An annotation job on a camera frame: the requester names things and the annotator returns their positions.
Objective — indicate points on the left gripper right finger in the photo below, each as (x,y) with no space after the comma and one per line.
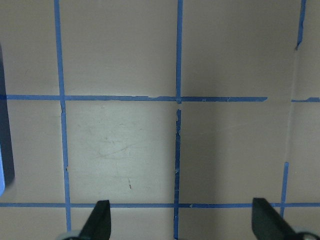
(267,224)

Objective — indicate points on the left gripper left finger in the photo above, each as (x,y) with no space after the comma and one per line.
(98,224)

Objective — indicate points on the blue plastic tray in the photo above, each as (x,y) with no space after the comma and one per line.
(7,169)

